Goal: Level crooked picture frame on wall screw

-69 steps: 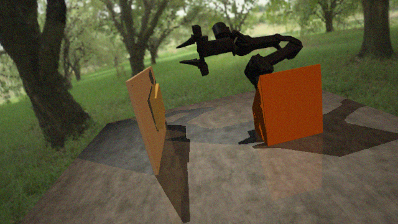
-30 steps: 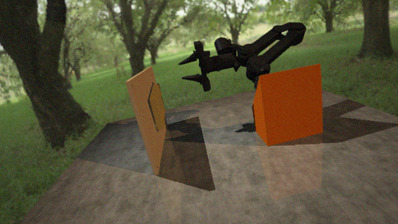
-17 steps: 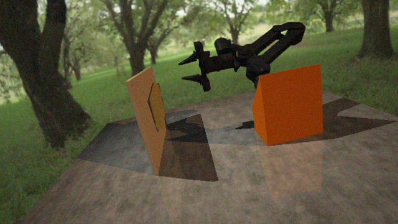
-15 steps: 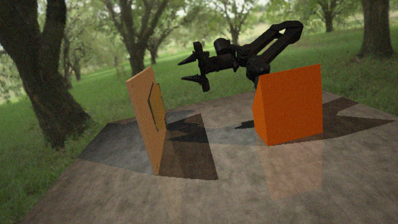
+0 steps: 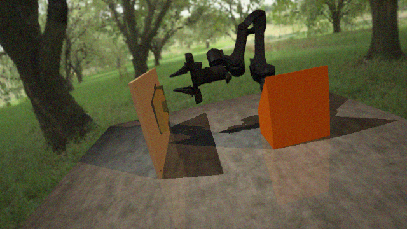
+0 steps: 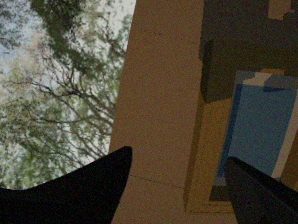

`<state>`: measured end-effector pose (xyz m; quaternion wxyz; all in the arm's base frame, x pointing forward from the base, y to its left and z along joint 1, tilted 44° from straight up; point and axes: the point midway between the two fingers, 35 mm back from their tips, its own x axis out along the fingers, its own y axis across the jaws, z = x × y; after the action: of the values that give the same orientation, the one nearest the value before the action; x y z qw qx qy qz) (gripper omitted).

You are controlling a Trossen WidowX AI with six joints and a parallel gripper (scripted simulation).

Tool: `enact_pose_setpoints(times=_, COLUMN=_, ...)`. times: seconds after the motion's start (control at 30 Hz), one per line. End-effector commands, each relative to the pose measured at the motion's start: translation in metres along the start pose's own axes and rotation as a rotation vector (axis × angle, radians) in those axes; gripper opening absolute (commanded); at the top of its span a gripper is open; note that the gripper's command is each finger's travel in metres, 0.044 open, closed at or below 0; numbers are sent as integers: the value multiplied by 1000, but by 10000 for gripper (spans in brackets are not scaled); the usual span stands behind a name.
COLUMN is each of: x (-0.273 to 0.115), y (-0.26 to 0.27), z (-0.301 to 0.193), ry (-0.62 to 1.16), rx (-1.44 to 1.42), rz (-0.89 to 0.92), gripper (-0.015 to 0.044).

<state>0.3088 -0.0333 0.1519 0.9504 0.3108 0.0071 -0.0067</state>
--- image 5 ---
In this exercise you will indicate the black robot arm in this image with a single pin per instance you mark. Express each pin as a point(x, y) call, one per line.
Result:
point(235, 63)

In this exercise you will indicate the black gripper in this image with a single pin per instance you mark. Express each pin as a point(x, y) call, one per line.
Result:
point(202, 76)

